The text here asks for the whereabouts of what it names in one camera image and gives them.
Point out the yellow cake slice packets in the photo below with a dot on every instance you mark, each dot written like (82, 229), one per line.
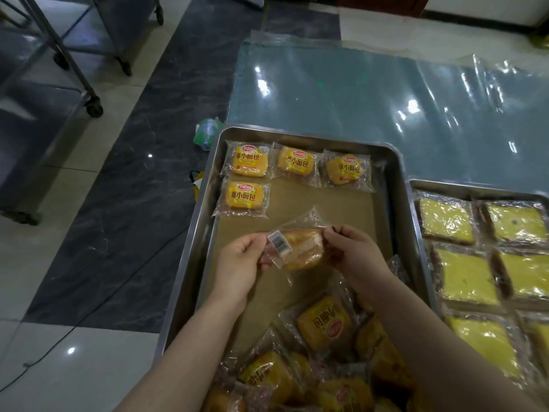
(465, 276)

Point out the person's right hand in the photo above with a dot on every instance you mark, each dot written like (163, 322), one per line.
(360, 257)

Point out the metal trolley cart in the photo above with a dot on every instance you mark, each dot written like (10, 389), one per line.
(34, 137)
(107, 34)

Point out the plastic covered teal tablecloth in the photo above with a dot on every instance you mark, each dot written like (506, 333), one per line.
(343, 90)

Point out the person's right forearm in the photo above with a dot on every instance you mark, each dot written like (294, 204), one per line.
(442, 351)

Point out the person's left hand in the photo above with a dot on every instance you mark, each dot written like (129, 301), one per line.
(238, 270)

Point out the person's left forearm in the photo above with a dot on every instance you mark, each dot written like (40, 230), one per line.
(184, 364)

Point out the steel tray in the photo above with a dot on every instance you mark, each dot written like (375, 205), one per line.
(450, 186)
(399, 175)

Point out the dark wooden door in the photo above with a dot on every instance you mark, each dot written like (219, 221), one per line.
(381, 2)

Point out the crumpled green plastic bag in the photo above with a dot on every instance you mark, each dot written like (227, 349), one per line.
(206, 132)

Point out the small packaged bread bun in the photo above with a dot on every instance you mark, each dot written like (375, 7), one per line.
(343, 169)
(300, 248)
(244, 197)
(246, 160)
(294, 160)

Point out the brown paper tray liner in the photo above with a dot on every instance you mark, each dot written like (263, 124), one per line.
(300, 197)

